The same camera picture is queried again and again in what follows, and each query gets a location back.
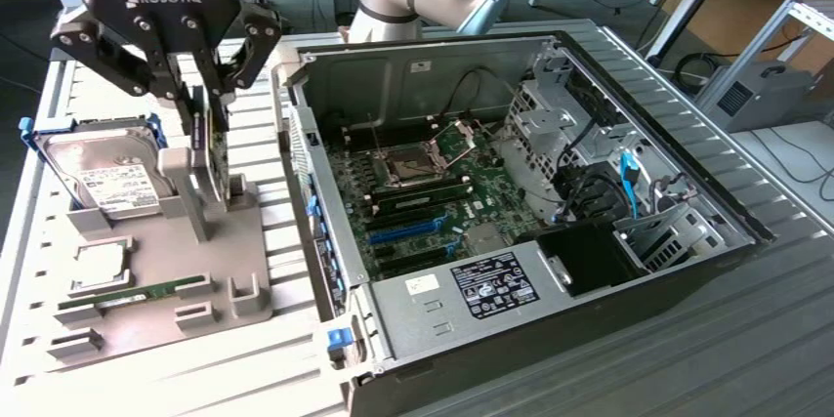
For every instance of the dark RAM stick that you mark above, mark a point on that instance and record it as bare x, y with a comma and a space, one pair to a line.
416, 202

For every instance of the silver slanted disk bay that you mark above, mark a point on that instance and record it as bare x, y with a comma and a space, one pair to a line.
664, 241

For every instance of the aluminium profile frame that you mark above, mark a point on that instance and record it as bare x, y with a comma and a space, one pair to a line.
749, 53

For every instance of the green motherboard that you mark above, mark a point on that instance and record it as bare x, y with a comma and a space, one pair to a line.
502, 182

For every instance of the black RAM slot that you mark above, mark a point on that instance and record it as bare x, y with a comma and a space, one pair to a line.
450, 186

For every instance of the silver CPU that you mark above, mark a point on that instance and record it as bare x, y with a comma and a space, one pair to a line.
97, 268

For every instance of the metal socket cover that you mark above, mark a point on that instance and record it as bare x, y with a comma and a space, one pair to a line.
463, 127

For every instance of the green RAM stick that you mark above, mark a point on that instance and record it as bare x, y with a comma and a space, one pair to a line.
156, 288

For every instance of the black slanted pole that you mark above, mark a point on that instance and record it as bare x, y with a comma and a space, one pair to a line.
700, 2

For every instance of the silver disk bay cage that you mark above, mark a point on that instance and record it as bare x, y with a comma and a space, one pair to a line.
540, 119

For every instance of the CPU socket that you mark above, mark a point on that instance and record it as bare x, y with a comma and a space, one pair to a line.
408, 168

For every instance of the silver chipset heatsink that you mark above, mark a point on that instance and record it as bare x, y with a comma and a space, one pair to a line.
488, 238

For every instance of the blue slot retention clip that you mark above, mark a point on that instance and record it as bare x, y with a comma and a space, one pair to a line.
311, 204

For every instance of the silver hard disk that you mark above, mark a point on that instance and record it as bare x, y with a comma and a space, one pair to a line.
97, 153

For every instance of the black long expansion slot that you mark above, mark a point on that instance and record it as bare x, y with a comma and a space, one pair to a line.
416, 253
416, 266
404, 221

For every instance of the blue case latch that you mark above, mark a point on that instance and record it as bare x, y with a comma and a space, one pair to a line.
338, 340

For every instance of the blue disk caddy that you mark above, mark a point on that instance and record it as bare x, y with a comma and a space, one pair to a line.
24, 134

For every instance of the open black PC case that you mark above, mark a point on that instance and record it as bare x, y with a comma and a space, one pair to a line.
520, 368

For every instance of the thin metal locking lever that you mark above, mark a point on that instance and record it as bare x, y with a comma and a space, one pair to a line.
376, 143

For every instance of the black plastic air duct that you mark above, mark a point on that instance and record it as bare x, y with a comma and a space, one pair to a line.
586, 261

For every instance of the grey control box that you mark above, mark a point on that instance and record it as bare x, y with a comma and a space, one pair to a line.
775, 99

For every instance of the grey parts rack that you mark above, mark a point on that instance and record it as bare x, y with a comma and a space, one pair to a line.
163, 261

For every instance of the Nvidia graphics card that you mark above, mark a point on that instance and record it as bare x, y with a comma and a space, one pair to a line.
208, 168

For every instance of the silver power supply unit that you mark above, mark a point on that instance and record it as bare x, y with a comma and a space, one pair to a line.
423, 319

